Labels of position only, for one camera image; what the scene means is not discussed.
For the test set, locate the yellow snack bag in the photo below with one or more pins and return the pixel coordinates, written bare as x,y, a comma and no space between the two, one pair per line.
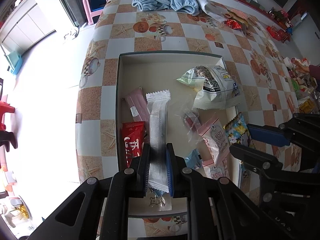
308,107

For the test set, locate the clear bag brown snack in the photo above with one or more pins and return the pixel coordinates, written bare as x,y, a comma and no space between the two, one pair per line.
159,200

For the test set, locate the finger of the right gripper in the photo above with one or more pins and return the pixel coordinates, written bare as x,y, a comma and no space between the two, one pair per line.
255,160
268,134

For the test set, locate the white cloth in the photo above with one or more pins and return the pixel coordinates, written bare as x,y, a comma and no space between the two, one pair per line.
211,10

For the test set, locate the blue dustpan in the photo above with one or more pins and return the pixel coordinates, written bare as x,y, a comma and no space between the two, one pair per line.
15,62

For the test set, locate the shallow green-rimmed cardboard tray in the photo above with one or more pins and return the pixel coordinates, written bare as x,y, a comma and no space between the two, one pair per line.
154,71

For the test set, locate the green white snack bag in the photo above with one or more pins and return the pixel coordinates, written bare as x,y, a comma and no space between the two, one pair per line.
215,87

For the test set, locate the pink crispy cranberry packet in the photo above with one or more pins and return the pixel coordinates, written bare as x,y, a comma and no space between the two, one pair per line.
214,171

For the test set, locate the silver grey snack bar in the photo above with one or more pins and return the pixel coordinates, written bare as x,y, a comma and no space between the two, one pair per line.
157,106

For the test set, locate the light blue snack bar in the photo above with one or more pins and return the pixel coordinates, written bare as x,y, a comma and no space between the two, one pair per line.
193,160

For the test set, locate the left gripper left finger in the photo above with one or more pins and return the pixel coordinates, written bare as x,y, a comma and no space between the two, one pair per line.
98,209

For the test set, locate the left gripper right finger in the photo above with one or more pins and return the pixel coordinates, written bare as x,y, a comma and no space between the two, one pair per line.
217,209

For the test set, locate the pink snack bar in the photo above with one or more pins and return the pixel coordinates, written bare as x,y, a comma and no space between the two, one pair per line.
137,105

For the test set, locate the colourful cartoon candy packet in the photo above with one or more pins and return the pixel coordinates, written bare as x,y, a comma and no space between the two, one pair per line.
237,131

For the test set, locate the light blue cloth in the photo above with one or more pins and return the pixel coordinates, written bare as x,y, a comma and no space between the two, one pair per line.
190,7

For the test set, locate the small red foil packet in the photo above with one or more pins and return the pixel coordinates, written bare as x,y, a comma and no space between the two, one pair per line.
233,24

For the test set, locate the red snack bar wrapper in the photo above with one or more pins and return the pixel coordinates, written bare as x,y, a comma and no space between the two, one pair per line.
133,134

